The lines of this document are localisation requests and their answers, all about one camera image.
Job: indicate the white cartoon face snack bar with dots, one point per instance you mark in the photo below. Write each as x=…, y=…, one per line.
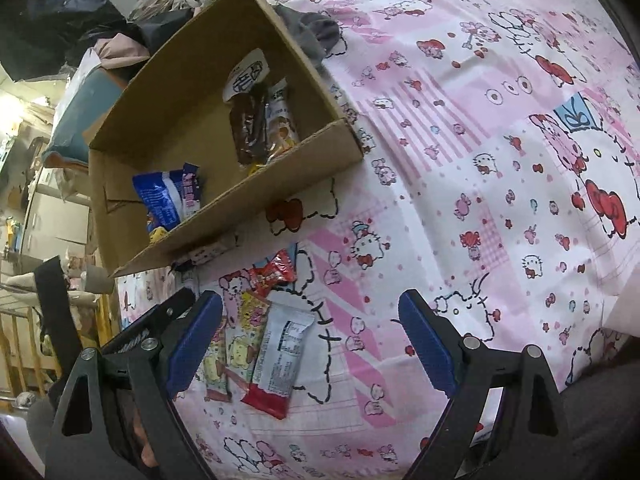
x=283, y=115

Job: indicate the teal cushion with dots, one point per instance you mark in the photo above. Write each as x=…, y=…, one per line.
x=75, y=115

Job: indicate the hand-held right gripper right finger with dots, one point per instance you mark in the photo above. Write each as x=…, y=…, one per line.
x=427, y=347

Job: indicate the yellow snack packet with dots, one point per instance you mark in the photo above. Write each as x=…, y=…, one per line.
x=159, y=234

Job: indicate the pink cartoon printed bedsheet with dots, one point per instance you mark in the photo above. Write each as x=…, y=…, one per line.
x=450, y=185

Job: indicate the dark cloth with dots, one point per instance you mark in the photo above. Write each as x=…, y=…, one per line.
x=160, y=27

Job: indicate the yellow wooden stool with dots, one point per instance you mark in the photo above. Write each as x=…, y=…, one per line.
x=15, y=340

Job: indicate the blue snack packet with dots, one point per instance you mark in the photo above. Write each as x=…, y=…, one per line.
x=157, y=195

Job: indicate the person's left hand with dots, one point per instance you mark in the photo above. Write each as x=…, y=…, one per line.
x=146, y=447

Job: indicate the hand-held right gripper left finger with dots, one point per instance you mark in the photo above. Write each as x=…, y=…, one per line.
x=195, y=342

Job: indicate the pink cloth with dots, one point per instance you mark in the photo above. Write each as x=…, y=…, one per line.
x=120, y=52

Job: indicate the brown cardboard box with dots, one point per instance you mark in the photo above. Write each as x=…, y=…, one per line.
x=175, y=110

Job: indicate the black plastic bag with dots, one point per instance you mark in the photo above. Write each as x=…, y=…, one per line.
x=60, y=15

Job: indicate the white labelled snack packet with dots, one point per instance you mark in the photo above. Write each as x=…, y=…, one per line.
x=245, y=72

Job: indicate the yellow cartoon snack bar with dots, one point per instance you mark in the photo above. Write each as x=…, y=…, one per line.
x=215, y=367
x=245, y=332

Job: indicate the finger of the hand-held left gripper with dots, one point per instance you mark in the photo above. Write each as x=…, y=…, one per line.
x=150, y=320

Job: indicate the person's grey pants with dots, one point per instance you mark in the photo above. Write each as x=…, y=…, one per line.
x=600, y=410

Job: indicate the grey cloth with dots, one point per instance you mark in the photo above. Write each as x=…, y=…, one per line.
x=314, y=30

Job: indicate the brown snack bar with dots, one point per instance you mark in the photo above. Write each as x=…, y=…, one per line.
x=247, y=120

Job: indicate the red and white snack bar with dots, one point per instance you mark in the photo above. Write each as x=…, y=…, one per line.
x=267, y=275
x=277, y=360

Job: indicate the grey bucket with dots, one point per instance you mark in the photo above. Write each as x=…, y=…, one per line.
x=97, y=280

